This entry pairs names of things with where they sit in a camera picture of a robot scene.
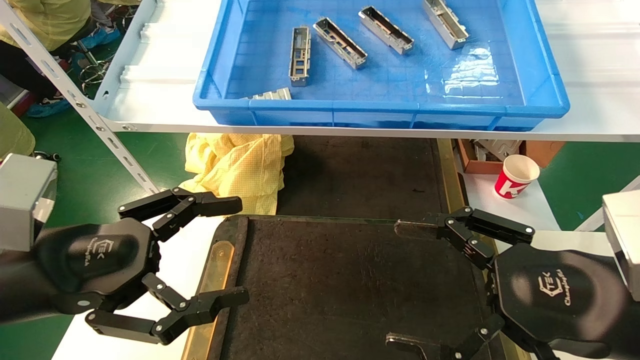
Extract brown cardboard box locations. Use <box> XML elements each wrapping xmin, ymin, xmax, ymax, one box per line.
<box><xmin>455</xmin><ymin>139</ymin><xmax>566</xmax><ymax>175</ymax></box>

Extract red white paper cup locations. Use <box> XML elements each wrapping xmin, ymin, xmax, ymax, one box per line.
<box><xmin>494</xmin><ymin>154</ymin><xmax>541</xmax><ymax>200</ymax></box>

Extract black tray with brass handles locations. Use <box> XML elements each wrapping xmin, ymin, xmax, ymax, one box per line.
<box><xmin>277</xmin><ymin>135</ymin><xmax>471</xmax><ymax>223</ymax></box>

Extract chrome star-base office chair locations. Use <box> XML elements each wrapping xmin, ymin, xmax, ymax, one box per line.
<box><xmin>50</xmin><ymin>20</ymin><xmax>126</xmax><ymax>96</ymax></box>

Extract person yellow coat brown trousers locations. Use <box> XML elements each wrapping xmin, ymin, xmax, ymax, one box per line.
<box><xmin>0</xmin><ymin>102</ymin><xmax>36</xmax><ymax>158</ymax></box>

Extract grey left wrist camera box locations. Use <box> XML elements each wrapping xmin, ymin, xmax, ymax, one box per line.
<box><xmin>0</xmin><ymin>153</ymin><xmax>58</xmax><ymax>253</ymax></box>

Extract grey metal housing part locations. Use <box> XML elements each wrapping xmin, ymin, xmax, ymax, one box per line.
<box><xmin>422</xmin><ymin>0</ymin><xmax>470</xmax><ymax>50</ymax></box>
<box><xmin>289</xmin><ymin>26</ymin><xmax>312</xmax><ymax>88</ymax></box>
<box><xmin>313</xmin><ymin>17</ymin><xmax>368</xmax><ymax>70</ymax></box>
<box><xmin>358</xmin><ymin>5</ymin><xmax>415</xmax><ymax>55</ymax></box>
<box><xmin>245</xmin><ymin>87</ymin><xmax>292</xmax><ymax>101</ymax></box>

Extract person yellow coat dark trousers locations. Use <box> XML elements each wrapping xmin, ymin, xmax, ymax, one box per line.
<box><xmin>0</xmin><ymin>0</ymin><xmax>93</xmax><ymax>101</ymax></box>

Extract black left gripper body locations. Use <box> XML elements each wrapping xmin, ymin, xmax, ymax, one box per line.
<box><xmin>0</xmin><ymin>217</ymin><xmax>162</xmax><ymax>326</ymax></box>

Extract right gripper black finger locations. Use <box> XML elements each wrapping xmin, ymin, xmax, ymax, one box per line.
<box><xmin>394</xmin><ymin>206</ymin><xmax>535</xmax><ymax>271</ymax></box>
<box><xmin>385</xmin><ymin>313</ymin><xmax>506</xmax><ymax>360</ymax></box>

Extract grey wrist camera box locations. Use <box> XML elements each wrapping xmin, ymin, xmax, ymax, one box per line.
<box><xmin>602</xmin><ymin>190</ymin><xmax>640</xmax><ymax>303</ymax></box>
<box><xmin>0</xmin><ymin>153</ymin><xmax>58</xmax><ymax>253</ymax></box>

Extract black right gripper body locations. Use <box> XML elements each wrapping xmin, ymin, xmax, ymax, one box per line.
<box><xmin>487</xmin><ymin>243</ymin><xmax>640</xmax><ymax>360</ymax></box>

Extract blue shoe cover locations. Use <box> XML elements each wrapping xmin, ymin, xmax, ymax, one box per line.
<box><xmin>80</xmin><ymin>26</ymin><xmax>122</xmax><ymax>50</ymax></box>
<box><xmin>25</xmin><ymin>97</ymin><xmax>73</xmax><ymax>118</ymax></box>

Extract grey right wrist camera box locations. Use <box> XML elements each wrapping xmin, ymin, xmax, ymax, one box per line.
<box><xmin>602</xmin><ymin>190</ymin><xmax>640</xmax><ymax>303</ymax></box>

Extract yellow cloth garment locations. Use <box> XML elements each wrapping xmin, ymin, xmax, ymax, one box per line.
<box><xmin>179</xmin><ymin>132</ymin><xmax>295</xmax><ymax>216</ymax></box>

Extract grey metal scrap parts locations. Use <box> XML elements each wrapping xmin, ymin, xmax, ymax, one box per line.
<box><xmin>474</xmin><ymin>139</ymin><xmax>524</xmax><ymax>162</ymax></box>

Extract white rack upright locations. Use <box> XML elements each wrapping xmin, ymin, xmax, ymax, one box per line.
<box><xmin>575</xmin><ymin>175</ymin><xmax>640</xmax><ymax>232</ymax></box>

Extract black work mat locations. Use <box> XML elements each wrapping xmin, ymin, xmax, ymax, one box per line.
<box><xmin>181</xmin><ymin>215</ymin><xmax>531</xmax><ymax>360</ymax></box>

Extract grey perforated rack upright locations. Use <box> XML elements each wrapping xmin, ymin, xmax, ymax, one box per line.
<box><xmin>0</xmin><ymin>0</ymin><xmax>161</xmax><ymax>195</ymax></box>

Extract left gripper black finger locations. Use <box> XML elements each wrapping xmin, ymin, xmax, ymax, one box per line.
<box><xmin>117</xmin><ymin>186</ymin><xmax>244</xmax><ymax>243</ymax></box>
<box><xmin>84</xmin><ymin>272</ymin><xmax>250</xmax><ymax>346</ymax></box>

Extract blue plastic bin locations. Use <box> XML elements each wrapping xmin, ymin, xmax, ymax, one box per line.
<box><xmin>193</xmin><ymin>0</ymin><xmax>571</xmax><ymax>132</ymax></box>

